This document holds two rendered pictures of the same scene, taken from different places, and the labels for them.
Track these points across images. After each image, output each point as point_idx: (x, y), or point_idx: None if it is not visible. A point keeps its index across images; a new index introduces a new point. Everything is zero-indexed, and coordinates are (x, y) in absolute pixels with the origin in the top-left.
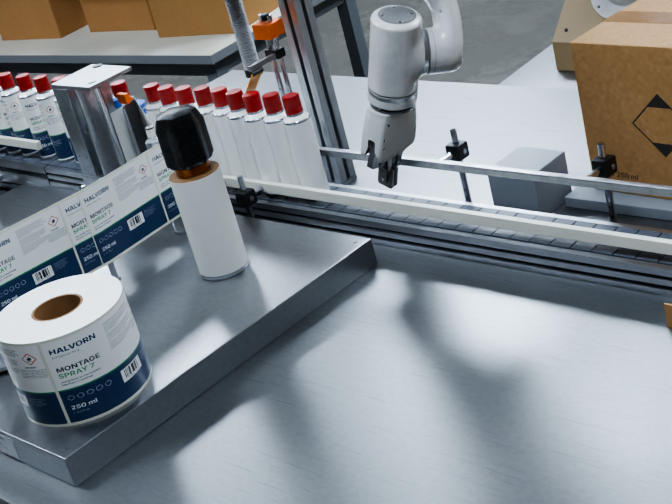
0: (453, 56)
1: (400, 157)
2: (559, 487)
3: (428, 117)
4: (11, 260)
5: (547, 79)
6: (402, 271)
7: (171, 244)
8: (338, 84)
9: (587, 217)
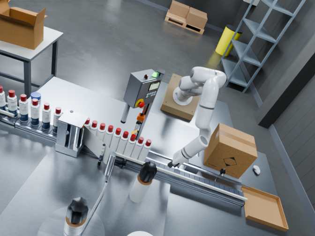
0: (206, 147)
1: None
2: None
3: None
4: (89, 217)
5: (160, 112)
6: (176, 193)
7: (108, 181)
8: (100, 97)
9: (205, 173)
